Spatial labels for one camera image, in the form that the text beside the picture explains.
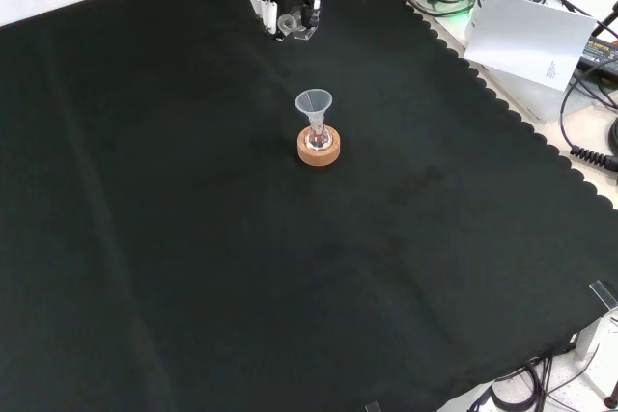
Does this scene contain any clear glass graduated cylinder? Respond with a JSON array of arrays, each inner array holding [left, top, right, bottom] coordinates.
[[276, 7, 321, 42]]

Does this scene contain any clear plastic funnel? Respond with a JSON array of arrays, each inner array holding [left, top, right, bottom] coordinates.
[[295, 88, 333, 129]]

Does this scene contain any clear round-bottom flask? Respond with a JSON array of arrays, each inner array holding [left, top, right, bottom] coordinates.
[[305, 116, 332, 152]]

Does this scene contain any black scalloped cloth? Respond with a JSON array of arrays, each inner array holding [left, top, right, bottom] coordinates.
[[0, 0, 618, 412]]

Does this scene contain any black power adapter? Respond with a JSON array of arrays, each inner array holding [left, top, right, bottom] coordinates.
[[577, 37, 618, 73]]

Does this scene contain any brown cork ring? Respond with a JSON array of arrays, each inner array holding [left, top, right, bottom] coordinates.
[[296, 125, 343, 167]]

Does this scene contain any black cable with ribbed plug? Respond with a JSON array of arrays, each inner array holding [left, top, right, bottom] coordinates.
[[558, 63, 618, 171]]

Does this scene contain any black floor cable bundle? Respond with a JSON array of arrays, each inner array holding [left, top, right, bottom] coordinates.
[[465, 353, 618, 412]]

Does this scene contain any white metal bracket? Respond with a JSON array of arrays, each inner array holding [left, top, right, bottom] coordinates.
[[576, 314, 618, 361]]

